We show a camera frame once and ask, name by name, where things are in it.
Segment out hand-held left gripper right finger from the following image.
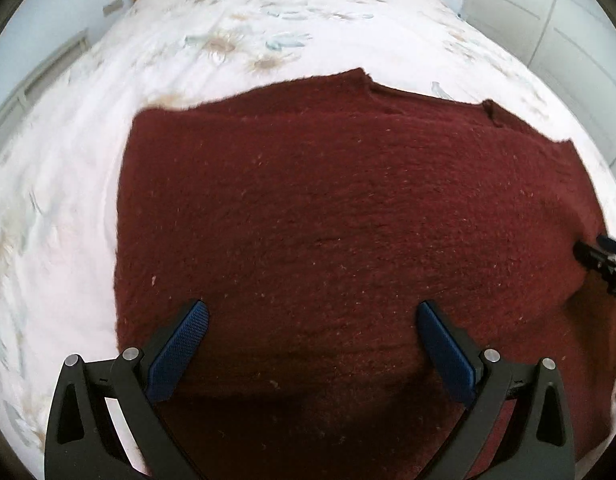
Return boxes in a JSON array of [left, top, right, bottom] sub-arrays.
[[417, 300, 575, 480]]

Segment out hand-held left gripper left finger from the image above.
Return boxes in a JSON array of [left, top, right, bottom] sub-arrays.
[[45, 300, 210, 480]]

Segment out dark red knitted sweater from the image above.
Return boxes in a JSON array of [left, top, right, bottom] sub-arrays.
[[112, 67, 616, 480]]

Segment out white wardrobe doors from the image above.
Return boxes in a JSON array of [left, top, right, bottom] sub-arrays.
[[460, 0, 616, 167]]

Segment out pink floral bedspread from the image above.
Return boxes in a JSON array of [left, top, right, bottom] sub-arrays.
[[0, 0, 616, 476]]

